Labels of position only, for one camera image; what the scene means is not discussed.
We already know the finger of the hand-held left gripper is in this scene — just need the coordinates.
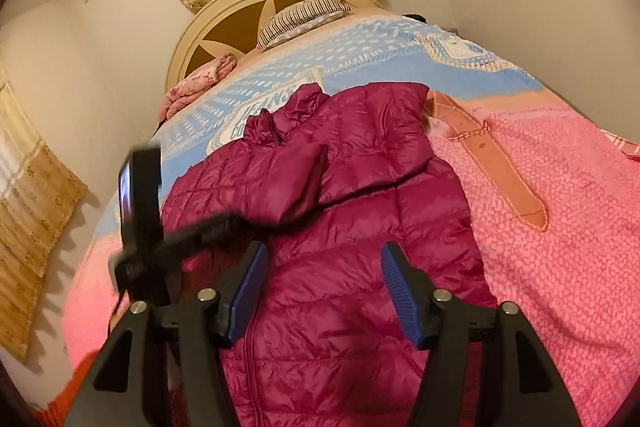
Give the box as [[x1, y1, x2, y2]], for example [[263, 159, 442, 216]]
[[152, 213, 247, 269]]

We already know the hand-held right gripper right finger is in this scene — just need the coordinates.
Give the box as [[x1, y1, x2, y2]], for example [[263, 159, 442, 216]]
[[381, 241, 583, 427]]

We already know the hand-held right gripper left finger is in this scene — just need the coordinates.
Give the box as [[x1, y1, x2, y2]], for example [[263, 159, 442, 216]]
[[62, 241, 271, 427]]

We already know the magenta puffer jacket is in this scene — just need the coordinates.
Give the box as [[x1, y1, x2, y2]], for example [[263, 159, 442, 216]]
[[161, 82, 501, 427]]

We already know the folded pink floral quilt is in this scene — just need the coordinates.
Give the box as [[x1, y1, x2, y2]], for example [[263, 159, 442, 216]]
[[157, 53, 239, 120]]

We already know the blue and pink printed blanket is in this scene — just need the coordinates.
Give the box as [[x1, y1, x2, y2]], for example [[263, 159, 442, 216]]
[[62, 4, 640, 427]]

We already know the orange cloth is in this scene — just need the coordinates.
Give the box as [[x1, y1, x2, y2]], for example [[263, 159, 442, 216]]
[[46, 354, 97, 427]]

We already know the cream round bed headboard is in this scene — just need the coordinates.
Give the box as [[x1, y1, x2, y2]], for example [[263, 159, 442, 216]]
[[165, 0, 386, 95]]

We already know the striped pillow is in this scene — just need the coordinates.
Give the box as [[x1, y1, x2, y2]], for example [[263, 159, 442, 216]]
[[257, 0, 347, 44]]

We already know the grey floral pillow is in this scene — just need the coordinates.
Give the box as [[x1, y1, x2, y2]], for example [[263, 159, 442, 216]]
[[262, 9, 354, 51]]

